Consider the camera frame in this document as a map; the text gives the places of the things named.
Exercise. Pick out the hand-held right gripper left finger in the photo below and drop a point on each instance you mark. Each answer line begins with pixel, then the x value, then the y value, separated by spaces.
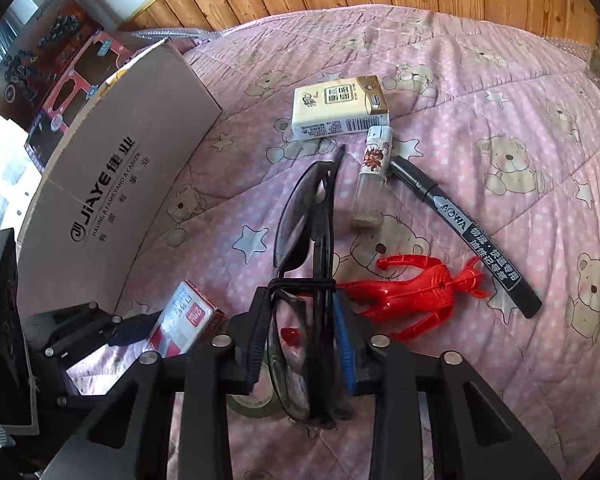
pixel 252 360

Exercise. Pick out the clear tape roll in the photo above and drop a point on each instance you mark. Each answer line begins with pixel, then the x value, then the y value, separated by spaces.
pixel 245 406

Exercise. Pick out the red plastic toy figure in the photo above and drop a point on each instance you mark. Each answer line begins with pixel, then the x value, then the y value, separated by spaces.
pixel 415 295

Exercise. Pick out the small red and white packet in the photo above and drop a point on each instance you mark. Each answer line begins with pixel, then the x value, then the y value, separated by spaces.
pixel 190 315

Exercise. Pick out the black marker pen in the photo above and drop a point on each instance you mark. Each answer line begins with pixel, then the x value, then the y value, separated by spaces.
pixel 460 225

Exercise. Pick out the white cigarette pack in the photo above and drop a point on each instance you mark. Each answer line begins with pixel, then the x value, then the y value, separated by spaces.
pixel 330 105

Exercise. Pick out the clear lighter with red print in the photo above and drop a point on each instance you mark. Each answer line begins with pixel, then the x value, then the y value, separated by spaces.
pixel 372 175

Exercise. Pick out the pink bear print blanket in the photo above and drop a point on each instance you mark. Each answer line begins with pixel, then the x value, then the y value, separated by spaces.
pixel 480 385

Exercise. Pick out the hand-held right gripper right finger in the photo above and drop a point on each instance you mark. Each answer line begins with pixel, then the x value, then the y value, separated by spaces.
pixel 342 350

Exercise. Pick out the black sunglasses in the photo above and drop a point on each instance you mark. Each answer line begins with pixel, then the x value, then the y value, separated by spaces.
pixel 300 220

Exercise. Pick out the dark robot toy box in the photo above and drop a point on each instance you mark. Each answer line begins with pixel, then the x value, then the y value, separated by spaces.
pixel 30 60

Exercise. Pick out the cardboard box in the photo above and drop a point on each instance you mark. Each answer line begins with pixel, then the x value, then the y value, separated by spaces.
pixel 120 160

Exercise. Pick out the clear bubble wrap sheet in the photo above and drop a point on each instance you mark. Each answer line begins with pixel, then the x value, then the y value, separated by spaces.
pixel 170 35

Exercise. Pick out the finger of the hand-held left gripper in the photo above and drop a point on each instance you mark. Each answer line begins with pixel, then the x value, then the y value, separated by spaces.
pixel 75 395
pixel 135 330

